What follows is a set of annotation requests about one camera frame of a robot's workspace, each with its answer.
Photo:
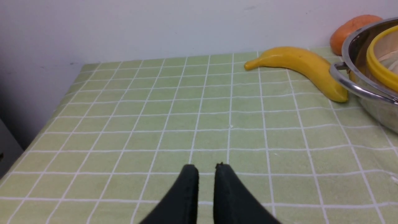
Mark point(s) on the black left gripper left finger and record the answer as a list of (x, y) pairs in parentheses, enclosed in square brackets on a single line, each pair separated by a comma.
[(180, 204)]

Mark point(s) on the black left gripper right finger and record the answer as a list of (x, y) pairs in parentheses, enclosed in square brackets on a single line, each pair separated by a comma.
[(233, 203)]

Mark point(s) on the bamboo steamer basket yellow rim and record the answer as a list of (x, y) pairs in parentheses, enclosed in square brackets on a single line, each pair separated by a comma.
[(381, 58)]

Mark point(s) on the stainless steel pot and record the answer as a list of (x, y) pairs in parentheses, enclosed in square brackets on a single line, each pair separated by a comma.
[(354, 75)]

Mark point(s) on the green checkered tablecloth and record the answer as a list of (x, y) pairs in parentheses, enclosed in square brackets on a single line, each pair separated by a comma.
[(123, 131)]

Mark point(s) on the yellow toy banana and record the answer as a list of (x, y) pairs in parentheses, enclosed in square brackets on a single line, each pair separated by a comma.
[(311, 65)]

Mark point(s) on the orange toy fruit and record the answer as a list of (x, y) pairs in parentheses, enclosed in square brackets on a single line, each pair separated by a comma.
[(339, 36)]

